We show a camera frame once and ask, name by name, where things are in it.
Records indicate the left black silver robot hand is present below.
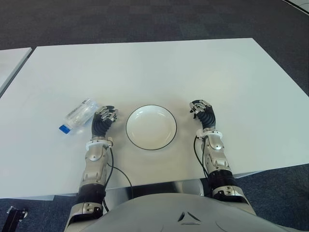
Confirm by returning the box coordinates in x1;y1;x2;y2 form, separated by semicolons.
91;104;119;141

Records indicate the white plate with black rim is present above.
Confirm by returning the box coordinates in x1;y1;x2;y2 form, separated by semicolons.
125;104;178;152

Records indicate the black metal stand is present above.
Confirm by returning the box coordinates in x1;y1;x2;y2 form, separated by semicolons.
5;206;28;232

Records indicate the neighbouring white table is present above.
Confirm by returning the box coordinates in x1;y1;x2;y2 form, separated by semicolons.
0;47;33;98

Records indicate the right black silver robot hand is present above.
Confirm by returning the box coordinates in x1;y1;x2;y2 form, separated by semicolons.
188;98;216;131

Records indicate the clear plastic water bottle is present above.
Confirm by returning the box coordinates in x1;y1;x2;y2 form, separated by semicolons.
58;97;100;135

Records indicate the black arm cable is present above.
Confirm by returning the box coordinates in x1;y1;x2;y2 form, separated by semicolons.
103;144;133;214
193;135;211;181

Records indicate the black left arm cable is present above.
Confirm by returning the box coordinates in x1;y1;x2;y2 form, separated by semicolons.
103;144;133;214

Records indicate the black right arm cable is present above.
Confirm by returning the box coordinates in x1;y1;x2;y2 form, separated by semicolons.
193;135;211;181

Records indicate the grey robot torso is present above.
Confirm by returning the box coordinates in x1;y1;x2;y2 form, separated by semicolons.
70;192;292;232

